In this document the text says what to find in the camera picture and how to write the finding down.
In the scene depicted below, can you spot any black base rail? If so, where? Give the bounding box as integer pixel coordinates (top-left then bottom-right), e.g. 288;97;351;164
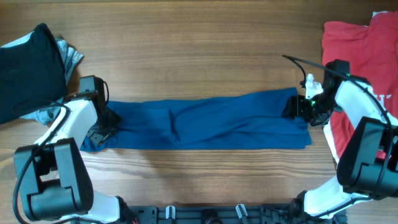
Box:
130;204;348;224

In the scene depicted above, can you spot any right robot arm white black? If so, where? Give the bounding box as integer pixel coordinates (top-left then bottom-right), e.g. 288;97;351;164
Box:
282;60;397;223

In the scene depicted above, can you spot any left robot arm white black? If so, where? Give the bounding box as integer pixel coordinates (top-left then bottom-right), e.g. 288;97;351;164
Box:
12;75;137;223

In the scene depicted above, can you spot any grey camouflage garment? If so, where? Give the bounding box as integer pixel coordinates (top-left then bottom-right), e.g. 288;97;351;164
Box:
1;31;84;125

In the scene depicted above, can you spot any red t-shirt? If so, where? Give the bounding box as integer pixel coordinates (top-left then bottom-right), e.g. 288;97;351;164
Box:
320;11;398;162

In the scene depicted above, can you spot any black folded garment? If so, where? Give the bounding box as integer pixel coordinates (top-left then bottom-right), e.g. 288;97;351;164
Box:
1;23;67;124

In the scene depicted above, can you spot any blue t-shirt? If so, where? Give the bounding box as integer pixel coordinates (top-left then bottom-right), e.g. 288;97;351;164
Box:
81;88;312;152

